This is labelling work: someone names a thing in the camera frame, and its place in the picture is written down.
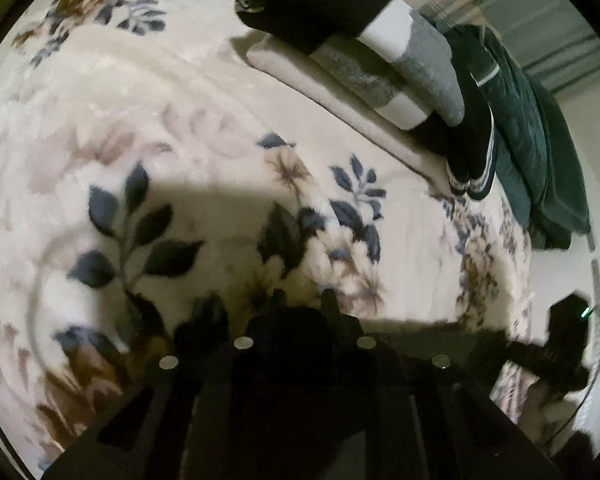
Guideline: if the folded cream garment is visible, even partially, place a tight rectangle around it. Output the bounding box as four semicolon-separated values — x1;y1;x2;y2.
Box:
245;35;462;182

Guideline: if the floral bed blanket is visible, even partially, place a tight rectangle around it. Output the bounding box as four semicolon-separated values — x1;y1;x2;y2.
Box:
0;0;537;480

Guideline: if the teal striped curtain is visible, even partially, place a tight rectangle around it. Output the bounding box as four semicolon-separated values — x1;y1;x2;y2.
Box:
420;0;600;94

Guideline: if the folded black grey white sweater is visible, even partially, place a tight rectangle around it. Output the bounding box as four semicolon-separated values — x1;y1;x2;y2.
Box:
235;0;497;197

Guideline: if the dark striped sweater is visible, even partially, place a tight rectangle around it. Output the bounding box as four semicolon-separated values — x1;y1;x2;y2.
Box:
175;297;417;480

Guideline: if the dark teal quilt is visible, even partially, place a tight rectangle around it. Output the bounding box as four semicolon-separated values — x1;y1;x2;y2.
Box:
430;15;594;252

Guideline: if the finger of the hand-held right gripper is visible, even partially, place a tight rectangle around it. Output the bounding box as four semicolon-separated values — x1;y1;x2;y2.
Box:
507;341;548;371

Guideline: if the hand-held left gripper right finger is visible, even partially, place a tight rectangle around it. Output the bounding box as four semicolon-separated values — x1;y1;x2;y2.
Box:
321;289;564;480

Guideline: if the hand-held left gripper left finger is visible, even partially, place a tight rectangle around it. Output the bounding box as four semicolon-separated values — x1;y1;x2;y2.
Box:
42;287;288;480

